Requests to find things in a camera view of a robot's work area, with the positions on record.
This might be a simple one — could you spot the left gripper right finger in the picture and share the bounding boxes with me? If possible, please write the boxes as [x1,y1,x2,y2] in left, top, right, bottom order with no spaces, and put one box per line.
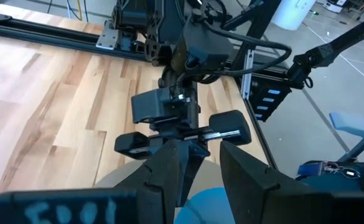
[219,141,364,224]

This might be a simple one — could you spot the blue stool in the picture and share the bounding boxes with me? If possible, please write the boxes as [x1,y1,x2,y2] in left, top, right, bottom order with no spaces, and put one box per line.
[329,111,364,163]

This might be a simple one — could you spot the black aluminium table frame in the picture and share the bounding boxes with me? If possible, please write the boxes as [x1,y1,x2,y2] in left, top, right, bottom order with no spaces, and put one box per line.
[0,0,364,170]

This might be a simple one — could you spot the blue plastic bowl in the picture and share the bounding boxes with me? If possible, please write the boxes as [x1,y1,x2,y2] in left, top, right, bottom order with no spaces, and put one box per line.
[174,186,237,224]

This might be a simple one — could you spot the white cylindrical bin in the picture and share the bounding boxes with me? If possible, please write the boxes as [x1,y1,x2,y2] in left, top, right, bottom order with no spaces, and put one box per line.
[271,0,317,31]

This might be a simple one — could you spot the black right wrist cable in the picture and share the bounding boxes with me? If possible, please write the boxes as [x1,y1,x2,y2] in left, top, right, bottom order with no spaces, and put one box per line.
[197,20,293,82]

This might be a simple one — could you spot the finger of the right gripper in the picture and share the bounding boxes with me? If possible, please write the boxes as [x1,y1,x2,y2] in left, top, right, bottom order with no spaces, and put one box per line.
[190,144,211,180]
[177,145,193,207]

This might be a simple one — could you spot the blue circuit board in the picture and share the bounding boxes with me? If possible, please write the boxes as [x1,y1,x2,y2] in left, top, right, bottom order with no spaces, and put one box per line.
[296,160,363,181]

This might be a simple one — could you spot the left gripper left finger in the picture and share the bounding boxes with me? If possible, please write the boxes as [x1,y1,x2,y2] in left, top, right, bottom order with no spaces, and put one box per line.
[0,139,182,224]

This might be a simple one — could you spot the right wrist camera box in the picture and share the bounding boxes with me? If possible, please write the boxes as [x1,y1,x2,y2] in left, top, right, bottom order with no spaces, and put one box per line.
[131,88,191,124]

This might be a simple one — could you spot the black labelled control box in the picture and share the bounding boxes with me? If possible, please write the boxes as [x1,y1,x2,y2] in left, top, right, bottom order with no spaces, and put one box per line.
[249,81,293,123]

